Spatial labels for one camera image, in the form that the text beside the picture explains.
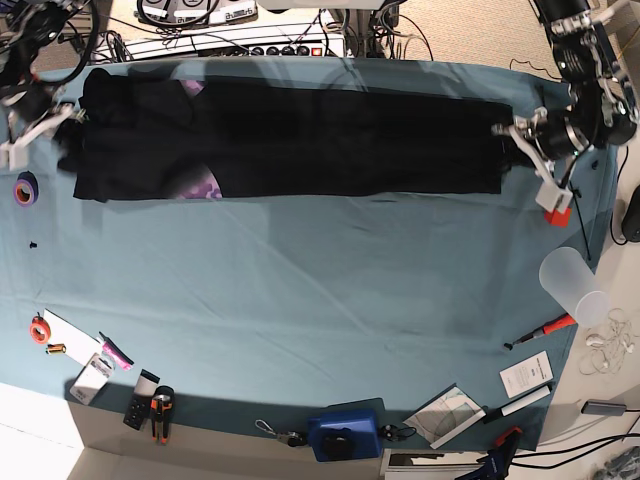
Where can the teal table cloth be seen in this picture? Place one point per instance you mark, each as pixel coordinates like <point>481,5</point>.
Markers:
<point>275,308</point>

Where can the white earphones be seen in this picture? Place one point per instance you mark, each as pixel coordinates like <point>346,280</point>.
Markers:
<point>611,345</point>

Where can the purple tape roll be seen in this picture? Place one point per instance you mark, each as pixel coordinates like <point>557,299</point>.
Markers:
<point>26,189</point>

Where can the black t-shirt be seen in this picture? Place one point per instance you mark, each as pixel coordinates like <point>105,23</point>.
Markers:
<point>150,138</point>

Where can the small brass battery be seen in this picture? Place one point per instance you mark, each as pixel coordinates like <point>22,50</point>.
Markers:
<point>53,349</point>

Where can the folded map booklet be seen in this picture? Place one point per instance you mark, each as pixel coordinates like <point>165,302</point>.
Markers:
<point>445,417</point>

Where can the red cube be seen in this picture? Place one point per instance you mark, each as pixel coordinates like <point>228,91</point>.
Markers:
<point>557,218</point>

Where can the black remote control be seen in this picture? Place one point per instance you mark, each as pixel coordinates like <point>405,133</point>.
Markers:
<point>138,408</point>

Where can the short black rod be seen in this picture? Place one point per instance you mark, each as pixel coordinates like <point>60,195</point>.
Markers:
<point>576,197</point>

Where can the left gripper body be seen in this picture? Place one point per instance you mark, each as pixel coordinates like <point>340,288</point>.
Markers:
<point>560,137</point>

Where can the black computer mouse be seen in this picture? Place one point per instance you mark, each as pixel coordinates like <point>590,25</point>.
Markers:
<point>630,224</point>

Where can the white paper sheet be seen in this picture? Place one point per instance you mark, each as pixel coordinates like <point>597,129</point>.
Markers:
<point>80,347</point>

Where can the white printed card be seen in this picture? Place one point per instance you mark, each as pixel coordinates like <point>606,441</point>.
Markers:
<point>526,375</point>

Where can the black white marker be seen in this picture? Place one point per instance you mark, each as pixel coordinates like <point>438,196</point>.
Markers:
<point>518,404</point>

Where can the blue orange bottom clamp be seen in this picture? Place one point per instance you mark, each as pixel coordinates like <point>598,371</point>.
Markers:
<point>496,463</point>

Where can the metal carabiner keyring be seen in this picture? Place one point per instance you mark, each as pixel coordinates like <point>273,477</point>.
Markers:
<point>291,439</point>

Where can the grey usb hub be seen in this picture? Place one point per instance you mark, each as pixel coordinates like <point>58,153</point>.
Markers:
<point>603,408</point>

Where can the translucent plastic cup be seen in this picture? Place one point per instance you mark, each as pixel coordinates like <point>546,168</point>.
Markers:
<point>567,278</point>

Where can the white packaged card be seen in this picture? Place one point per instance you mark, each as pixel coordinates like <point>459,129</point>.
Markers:
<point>93,377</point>

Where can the black clip with ring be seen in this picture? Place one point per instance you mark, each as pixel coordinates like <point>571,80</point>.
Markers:
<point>393,433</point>

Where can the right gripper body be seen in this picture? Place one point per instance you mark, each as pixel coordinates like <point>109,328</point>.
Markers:
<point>28,103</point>

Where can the power strip with red switch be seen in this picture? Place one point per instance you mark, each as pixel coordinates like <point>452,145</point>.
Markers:
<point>303,50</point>

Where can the orange tape roll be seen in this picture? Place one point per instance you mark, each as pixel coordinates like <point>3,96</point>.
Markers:
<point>40,330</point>

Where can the orange black screwdriver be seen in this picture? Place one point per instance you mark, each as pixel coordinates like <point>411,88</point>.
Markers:
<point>559,323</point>

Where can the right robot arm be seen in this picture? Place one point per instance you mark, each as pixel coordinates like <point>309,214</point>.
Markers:
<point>34,25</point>

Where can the orange black pliers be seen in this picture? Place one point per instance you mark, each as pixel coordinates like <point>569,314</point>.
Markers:
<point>161,413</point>

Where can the blue plastic box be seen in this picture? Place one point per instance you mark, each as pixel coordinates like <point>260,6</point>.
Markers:
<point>344,436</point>

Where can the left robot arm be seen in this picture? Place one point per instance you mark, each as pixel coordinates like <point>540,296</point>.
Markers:
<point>603,109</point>

